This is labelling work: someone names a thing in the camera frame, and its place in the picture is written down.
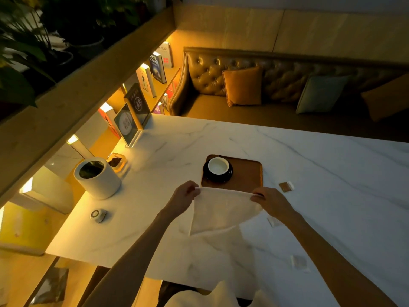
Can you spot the person's right hand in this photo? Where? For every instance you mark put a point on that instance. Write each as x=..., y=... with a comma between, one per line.
x=274, y=203

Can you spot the person's left hand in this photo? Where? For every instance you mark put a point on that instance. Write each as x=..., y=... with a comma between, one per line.
x=180, y=199

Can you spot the person's left thumb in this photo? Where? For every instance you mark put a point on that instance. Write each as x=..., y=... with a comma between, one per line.
x=194, y=193

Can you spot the person's right thumb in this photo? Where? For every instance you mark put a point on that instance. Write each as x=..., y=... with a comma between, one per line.
x=256, y=199

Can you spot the white cloth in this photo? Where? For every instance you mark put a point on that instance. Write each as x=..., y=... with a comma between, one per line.
x=220, y=209

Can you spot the person's right forearm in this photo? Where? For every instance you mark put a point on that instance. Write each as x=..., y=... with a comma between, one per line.
x=332, y=262

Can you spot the person's left forearm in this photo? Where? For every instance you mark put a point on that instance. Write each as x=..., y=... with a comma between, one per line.
x=134, y=258

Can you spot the brown wooden tray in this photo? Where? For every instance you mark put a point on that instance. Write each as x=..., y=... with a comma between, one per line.
x=247, y=172

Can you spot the small white packet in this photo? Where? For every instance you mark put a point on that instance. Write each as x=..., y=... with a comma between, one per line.
x=299, y=262
x=274, y=222

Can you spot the black saucer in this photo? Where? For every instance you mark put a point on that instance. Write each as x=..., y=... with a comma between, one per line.
x=220, y=178

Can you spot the small brown packet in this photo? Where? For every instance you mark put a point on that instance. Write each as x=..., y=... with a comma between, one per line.
x=285, y=187

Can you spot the white ceramic cup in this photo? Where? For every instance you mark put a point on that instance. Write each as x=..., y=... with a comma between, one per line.
x=218, y=165

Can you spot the small glass dish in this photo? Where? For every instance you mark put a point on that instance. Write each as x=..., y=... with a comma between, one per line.
x=115, y=162

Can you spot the white cylindrical container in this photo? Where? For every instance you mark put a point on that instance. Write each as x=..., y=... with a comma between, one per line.
x=99, y=183

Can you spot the clear acrylic sign holder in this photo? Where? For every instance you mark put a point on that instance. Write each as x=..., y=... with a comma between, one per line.
x=126, y=124

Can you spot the small white round device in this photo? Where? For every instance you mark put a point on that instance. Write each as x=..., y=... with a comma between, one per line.
x=98, y=215

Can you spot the white shirt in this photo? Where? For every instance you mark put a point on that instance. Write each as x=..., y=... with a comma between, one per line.
x=220, y=295

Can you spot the black standing sign card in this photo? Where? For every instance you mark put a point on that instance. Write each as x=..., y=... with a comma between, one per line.
x=138, y=103

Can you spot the red orange book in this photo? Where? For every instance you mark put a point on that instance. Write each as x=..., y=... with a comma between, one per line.
x=109, y=119

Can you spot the orange cushion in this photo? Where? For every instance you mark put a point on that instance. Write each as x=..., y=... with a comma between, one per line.
x=243, y=86

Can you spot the teal cushion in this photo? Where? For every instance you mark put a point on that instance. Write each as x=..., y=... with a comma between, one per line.
x=319, y=94

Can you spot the brown tufted leather sofa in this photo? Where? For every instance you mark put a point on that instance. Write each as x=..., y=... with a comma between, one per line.
x=281, y=76

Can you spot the dark blue book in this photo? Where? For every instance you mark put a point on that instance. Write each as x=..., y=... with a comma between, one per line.
x=158, y=67

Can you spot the white book with red label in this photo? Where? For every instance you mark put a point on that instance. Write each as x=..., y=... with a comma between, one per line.
x=165, y=54

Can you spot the white box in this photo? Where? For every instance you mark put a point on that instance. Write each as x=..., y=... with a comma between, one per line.
x=49, y=191

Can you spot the wooden shelf ledge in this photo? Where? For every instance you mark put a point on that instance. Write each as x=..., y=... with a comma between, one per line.
x=73, y=102

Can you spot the brown cushion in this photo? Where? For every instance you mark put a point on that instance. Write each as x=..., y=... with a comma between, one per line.
x=388, y=99

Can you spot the dark plant pot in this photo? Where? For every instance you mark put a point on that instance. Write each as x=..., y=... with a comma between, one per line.
x=84, y=41

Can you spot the green leafy plant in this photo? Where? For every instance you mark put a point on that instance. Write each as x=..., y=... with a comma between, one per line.
x=22, y=44

